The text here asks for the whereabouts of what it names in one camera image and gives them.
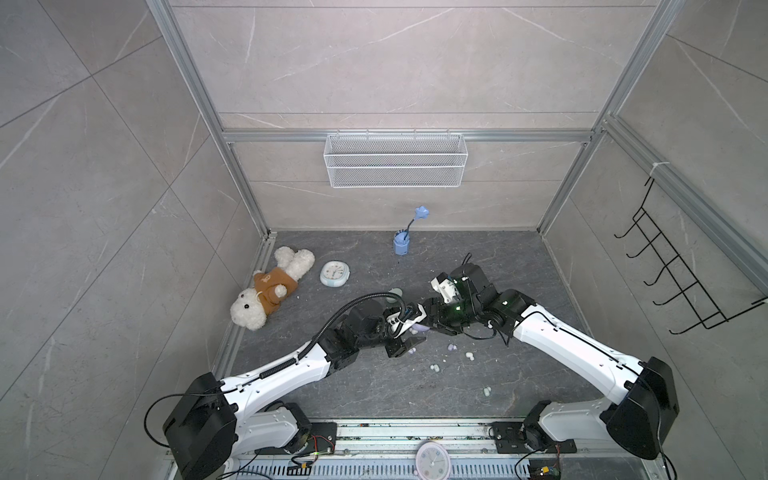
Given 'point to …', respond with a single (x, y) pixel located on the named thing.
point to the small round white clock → (334, 273)
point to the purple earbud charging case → (419, 327)
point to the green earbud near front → (487, 391)
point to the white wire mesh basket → (395, 159)
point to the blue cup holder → (401, 243)
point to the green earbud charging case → (397, 291)
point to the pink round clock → (433, 461)
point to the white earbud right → (470, 355)
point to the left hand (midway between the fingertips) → (418, 320)
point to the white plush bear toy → (250, 308)
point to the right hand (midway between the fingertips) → (417, 320)
